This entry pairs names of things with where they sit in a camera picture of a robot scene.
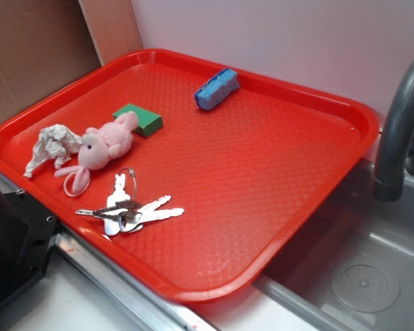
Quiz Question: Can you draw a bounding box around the green rectangular block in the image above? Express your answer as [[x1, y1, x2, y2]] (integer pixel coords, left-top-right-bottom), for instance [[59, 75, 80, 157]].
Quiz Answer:
[[113, 103, 164, 137]]

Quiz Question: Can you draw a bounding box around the brown cardboard panel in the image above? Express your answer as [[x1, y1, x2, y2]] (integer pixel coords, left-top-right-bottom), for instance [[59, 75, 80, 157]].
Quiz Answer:
[[0, 1, 142, 124]]

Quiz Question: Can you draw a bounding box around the silver metal rail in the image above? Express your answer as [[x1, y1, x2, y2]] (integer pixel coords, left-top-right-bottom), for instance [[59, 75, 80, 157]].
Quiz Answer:
[[0, 161, 217, 331]]

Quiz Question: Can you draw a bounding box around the silver key bunch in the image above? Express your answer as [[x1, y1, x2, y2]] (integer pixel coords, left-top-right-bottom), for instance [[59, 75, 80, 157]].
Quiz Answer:
[[76, 168, 184, 237]]

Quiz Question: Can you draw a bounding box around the pink plush bunny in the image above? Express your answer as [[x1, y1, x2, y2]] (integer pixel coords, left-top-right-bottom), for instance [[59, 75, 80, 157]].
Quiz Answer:
[[55, 111, 139, 197]]

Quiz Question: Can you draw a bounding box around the grey plastic sink basin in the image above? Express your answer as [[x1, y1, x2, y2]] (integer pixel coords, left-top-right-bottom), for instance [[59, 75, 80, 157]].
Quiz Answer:
[[255, 161, 414, 330]]

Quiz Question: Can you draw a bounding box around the grey sink faucet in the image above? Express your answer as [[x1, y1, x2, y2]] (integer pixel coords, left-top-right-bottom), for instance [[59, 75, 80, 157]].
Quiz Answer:
[[372, 60, 414, 201]]

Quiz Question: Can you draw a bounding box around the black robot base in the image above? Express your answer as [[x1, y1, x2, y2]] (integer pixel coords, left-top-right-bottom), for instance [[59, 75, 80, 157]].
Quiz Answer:
[[0, 191, 58, 309]]

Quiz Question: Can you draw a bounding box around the crumpled white paper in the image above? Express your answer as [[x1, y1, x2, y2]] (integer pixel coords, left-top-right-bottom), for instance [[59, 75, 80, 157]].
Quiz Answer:
[[23, 124, 82, 178]]

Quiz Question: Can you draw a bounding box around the blue sponge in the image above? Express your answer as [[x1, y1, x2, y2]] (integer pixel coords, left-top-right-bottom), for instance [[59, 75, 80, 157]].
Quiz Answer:
[[195, 68, 240, 110]]

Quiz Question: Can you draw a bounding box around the red plastic tray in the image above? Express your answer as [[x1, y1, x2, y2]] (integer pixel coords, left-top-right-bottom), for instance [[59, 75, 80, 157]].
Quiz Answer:
[[0, 50, 379, 303]]

